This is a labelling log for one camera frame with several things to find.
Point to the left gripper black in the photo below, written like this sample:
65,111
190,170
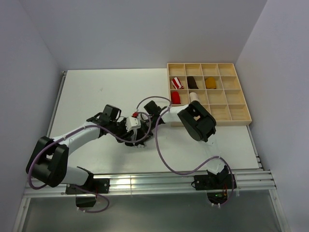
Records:
125,135

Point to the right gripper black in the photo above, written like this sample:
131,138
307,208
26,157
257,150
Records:
142,131

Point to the white black striped sock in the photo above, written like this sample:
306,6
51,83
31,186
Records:
140,144

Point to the beige brown striped sock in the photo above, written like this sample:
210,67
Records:
193,97

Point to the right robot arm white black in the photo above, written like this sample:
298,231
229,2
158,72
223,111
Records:
199,124

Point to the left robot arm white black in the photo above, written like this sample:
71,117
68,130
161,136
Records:
49,160

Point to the red white striped rolled sock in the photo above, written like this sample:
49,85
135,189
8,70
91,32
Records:
176,83

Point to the dark brown rolled sock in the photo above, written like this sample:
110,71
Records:
191,82

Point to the mustard yellow rolled sock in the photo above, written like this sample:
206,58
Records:
210,83

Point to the wooden compartment tray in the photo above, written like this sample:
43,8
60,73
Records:
226,103

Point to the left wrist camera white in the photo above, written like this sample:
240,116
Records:
132,123

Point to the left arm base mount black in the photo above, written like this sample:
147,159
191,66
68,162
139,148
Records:
87,195

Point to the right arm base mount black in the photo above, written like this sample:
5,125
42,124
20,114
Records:
219,187

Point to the aluminium rail frame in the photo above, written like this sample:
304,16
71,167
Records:
143,195

